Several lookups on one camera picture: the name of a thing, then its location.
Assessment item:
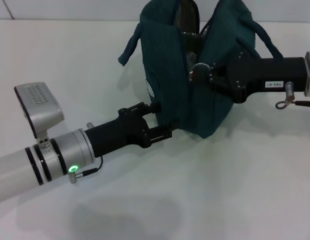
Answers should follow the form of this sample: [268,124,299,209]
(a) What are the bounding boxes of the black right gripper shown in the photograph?
[190,51,307,105]

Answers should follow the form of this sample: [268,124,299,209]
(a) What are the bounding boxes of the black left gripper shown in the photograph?
[84,101,182,159]

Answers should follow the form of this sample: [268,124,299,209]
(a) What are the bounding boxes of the dark teal lunch bag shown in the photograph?
[117,0,285,140]

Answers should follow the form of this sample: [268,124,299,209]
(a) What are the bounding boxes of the right gripper thin cable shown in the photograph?
[275,81,310,110]

